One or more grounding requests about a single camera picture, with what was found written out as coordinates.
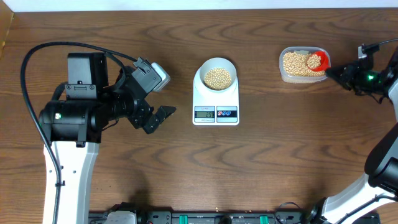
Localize red plastic measuring scoop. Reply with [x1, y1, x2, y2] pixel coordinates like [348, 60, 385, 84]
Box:
[306, 51, 330, 72]

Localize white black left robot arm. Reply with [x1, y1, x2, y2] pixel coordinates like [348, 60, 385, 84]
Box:
[39, 52, 176, 223]

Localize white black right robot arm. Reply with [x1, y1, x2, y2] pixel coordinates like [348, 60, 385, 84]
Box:
[304, 44, 397, 223]

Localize grey round bowl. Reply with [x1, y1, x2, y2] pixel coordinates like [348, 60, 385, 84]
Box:
[198, 57, 238, 91]

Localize black left camera cable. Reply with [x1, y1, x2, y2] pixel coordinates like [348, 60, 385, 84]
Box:
[20, 41, 139, 224]

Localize clear plastic container of soybeans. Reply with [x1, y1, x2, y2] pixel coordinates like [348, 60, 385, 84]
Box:
[279, 47, 331, 83]

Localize white digital kitchen scale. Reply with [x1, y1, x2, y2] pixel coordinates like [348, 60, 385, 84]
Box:
[192, 67, 239, 126]

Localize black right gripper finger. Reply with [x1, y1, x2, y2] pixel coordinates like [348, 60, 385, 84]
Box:
[328, 73, 351, 90]
[325, 63, 353, 75]

